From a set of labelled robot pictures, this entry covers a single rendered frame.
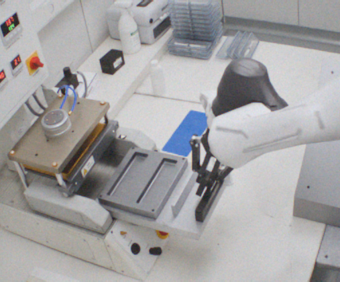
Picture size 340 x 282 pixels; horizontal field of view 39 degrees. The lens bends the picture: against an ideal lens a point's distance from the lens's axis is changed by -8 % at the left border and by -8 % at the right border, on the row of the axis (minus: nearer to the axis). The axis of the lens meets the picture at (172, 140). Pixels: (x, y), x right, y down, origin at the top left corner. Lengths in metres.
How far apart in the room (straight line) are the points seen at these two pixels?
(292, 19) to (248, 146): 2.93
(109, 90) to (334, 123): 1.35
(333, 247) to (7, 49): 1.06
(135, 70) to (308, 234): 1.03
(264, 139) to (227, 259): 0.65
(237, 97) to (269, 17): 2.85
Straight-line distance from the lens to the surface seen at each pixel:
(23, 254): 1.60
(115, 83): 2.05
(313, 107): 0.79
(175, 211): 1.25
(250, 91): 0.97
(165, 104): 1.96
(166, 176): 1.35
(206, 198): 1.24
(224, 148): 0.90
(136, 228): 1.40
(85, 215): 1.29
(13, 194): 1.52
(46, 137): 1.36
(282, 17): 3.78
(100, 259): 1.44
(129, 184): 1.33
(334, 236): 1.49
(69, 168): 1.33
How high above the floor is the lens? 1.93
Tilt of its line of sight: 41 degrees down
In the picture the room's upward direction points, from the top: 10 degrees counter-clockwise
